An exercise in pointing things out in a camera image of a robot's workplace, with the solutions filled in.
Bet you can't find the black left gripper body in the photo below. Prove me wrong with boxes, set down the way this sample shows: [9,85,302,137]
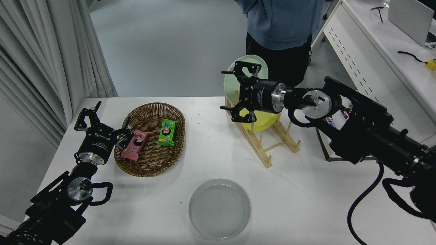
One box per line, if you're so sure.
[77,124,118,159]

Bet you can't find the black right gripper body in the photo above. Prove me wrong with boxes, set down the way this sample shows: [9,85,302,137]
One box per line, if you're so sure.
[240,77,273,112]

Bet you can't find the grey plate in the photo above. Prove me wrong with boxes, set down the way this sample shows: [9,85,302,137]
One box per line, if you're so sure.
[188,178,251,241]

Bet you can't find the yellow plate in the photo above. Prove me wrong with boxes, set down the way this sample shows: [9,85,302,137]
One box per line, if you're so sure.
[238,107,282,132]

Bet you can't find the pale green plate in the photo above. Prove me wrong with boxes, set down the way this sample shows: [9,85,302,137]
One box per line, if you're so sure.
[223,54,269,102]

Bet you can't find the wooden plate rack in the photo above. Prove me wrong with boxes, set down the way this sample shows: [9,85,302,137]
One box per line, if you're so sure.
[225,90,301,169]

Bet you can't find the pink snack bar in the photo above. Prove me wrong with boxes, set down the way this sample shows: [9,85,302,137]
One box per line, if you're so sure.
[120,130,152,162]

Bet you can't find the brown oval wicker basket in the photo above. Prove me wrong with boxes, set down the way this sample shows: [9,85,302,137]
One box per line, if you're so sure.
[113,102,186,178]

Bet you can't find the green snack bar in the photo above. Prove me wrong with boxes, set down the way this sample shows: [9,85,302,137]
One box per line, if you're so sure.
[157,119,178,147]

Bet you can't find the person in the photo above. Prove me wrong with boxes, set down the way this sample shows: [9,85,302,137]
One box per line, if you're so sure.
[235,0,326,89]

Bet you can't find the white pleated curtain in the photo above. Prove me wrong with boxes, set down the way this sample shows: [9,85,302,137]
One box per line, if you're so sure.
[0,0,119,150]

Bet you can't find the black glasses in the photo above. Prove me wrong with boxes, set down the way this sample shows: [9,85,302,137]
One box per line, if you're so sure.
[371,6,385,23]

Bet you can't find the silver laptop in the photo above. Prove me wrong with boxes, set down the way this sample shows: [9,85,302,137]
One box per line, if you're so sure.
[388,0,436,47]

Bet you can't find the black cable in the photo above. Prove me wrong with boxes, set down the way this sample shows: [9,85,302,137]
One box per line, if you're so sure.
[398,50,424,63]

